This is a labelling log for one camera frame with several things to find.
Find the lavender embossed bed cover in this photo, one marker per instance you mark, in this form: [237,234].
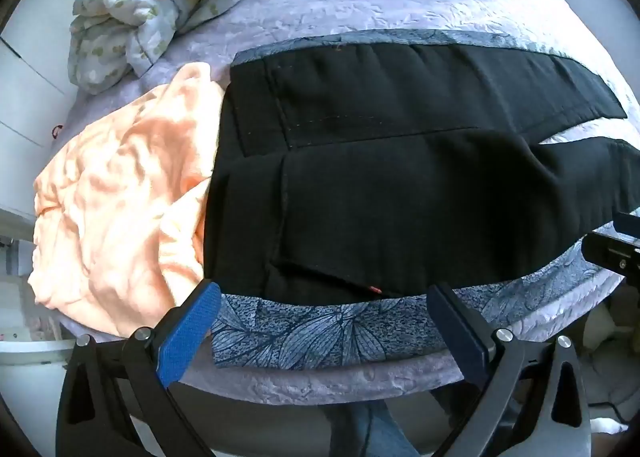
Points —
[413,358]

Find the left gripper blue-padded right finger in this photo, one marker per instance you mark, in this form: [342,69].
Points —
[530,401]

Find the white wardrobe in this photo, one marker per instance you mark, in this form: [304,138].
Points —
[35,92]

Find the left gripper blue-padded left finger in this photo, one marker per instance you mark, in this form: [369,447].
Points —
[93,418]

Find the peach orange garment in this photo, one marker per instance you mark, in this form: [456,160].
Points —
[120,208]

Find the person's blue jeans leg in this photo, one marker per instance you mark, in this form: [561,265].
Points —
[366,429]

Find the black pants with patterned lining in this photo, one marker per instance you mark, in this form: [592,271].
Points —
[356,171]

